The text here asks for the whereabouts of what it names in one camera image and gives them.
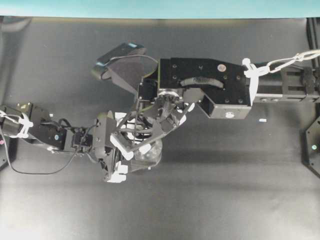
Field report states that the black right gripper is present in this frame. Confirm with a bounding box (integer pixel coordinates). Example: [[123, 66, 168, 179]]
[[110, 76, 198, 153]]

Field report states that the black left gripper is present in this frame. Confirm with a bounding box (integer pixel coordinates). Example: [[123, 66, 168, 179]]
[[92, 111, 150, 183]]

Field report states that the clear plastic bottle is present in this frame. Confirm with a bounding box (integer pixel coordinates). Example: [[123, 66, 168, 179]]
[[129, 139, 163, 172]]

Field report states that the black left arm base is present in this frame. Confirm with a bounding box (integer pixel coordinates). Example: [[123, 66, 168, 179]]
[[0, 136, 18, 171]]

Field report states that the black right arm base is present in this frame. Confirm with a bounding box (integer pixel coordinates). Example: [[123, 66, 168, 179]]
[[302, 116, 320, 178]]

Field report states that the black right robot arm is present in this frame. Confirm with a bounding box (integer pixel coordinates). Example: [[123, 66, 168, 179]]
[[110, 58, 320, 155]]

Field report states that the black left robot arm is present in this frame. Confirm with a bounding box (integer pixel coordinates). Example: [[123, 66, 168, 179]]
[[0, 103, 154, 183]]

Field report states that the black camera cable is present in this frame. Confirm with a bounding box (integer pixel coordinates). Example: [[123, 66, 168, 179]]
[[2, 119, 106, 175]]

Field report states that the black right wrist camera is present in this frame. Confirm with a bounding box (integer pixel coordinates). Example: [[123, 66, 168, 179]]
[[91, 42, 147, 81]]

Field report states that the white braided cable right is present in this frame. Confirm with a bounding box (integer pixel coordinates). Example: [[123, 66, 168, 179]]
[[241, 49, 320, 104]]

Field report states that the white cable tie left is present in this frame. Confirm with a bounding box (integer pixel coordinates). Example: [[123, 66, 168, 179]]
[[0, 110, 34, 139]]

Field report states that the black aluminium frame post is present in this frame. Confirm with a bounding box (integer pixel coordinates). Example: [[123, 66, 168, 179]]
[[305, 17, 320, 71]]

